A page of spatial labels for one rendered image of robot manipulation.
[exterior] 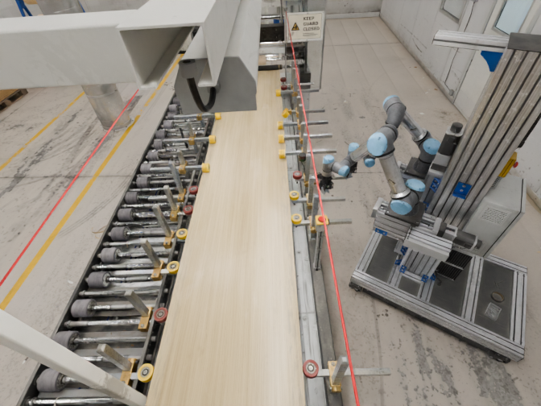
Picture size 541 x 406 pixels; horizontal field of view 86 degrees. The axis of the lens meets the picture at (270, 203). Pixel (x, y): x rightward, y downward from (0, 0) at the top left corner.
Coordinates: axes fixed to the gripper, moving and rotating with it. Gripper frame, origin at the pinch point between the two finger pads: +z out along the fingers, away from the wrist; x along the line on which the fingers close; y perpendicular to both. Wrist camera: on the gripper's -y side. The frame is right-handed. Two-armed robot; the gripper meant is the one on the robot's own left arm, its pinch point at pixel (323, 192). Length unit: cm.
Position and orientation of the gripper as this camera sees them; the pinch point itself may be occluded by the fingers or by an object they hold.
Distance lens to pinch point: 230.5
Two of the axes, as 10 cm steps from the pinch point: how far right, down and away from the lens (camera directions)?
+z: 0.5, 7.0, 7.1
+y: 3.5, 6.6, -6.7
